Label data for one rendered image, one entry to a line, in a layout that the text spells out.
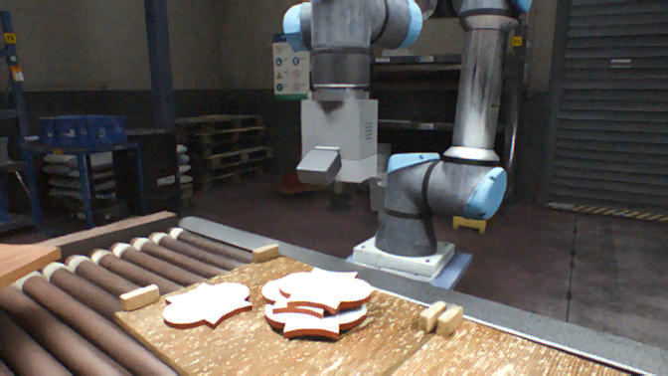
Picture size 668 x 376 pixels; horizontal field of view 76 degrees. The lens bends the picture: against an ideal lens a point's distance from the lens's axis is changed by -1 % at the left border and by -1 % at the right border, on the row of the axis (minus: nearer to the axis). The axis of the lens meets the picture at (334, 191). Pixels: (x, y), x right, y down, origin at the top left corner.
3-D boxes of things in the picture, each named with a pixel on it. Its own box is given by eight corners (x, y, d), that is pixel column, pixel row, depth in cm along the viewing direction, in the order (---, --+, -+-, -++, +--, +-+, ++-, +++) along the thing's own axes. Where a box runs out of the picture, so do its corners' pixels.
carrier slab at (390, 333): (277, 260, 95) (277, 253, 95) (450, 325, 69) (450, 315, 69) (114, 321, 70) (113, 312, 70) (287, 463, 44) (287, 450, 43)
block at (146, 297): (155, 297, 75) (153, 282, 74) (160, 301, 73) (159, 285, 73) (120, 310, 70) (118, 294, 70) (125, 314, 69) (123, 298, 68)
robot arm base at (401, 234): (385, 234, 116) (388, 198, 114) (441, 244, 110) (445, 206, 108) (365, 250, 102) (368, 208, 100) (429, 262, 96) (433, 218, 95)
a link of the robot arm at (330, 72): (355, 53, 52) (296, 55, 55) (355, 92, 53) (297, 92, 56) (378, 56, 58) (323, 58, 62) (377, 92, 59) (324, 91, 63)
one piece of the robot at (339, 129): (274, 70, 52) (278, 202, 56) (342, 68, 48) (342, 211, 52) (321, 72, 62) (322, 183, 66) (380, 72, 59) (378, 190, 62)
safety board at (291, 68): (274, 99, 628) (272, 33, 607) (310, 100, 599) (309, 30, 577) (273, 99, 626) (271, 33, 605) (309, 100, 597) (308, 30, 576)
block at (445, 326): (452, 318, 68) (453, 301, 67) (463, 321, 67) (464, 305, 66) (434, 334, 64) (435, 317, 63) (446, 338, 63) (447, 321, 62)
